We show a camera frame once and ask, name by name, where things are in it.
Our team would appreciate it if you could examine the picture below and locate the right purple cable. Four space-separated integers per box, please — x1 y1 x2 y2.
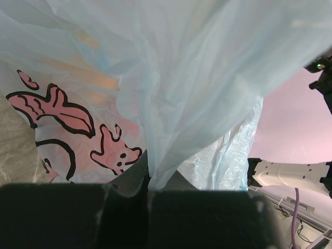
292 188 301 249

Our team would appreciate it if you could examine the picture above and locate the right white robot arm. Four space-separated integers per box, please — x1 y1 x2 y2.
248 50 331 196

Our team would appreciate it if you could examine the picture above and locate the light blue plastic bag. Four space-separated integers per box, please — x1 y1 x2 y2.
1 1 331 190

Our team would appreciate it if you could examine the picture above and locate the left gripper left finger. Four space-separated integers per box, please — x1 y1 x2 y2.
1 153 149 248

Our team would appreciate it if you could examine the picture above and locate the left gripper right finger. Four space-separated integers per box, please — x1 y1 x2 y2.
148 172 286 248

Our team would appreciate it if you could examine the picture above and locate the aluminium front rail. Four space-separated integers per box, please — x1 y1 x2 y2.
249 187 331 248

